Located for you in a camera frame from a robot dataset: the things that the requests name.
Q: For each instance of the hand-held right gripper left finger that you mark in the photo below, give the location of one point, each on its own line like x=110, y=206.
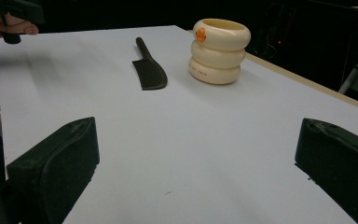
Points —
x=59, y=161

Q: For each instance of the white table mat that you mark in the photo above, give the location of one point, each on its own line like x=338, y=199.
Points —
x=180, y=140

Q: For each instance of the grey metal stand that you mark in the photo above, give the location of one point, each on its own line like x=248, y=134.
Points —
x=355, y=73

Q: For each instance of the cream ringed holder cup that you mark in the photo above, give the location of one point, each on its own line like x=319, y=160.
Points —
x=217, y=59

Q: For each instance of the wooden table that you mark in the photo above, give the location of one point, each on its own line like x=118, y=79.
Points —
x=323, y=86

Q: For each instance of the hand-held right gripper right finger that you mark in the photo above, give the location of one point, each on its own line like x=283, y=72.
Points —
x=341, y=158

